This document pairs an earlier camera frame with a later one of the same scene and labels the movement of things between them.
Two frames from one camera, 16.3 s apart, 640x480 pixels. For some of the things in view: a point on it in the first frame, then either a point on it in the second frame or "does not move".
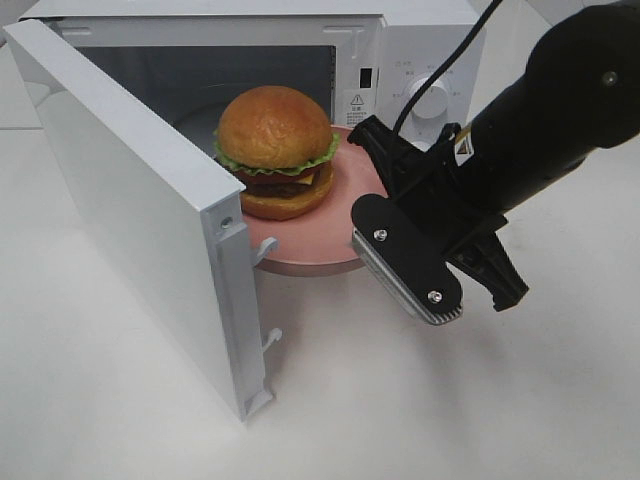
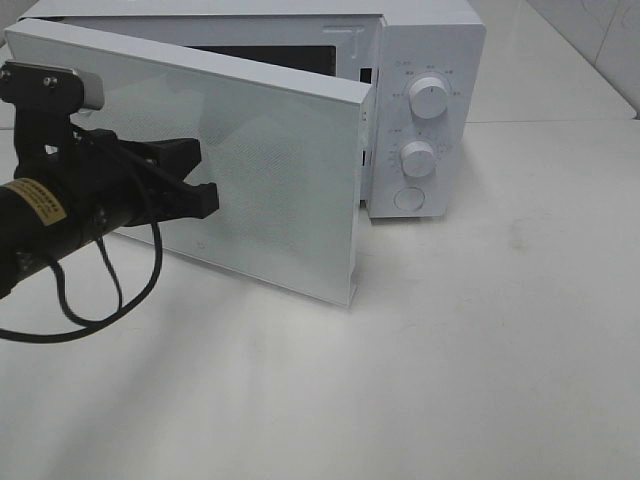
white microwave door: (168, 205) to (289, 153)
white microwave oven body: (188, 62) does not move
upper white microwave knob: (433, 100) does not move
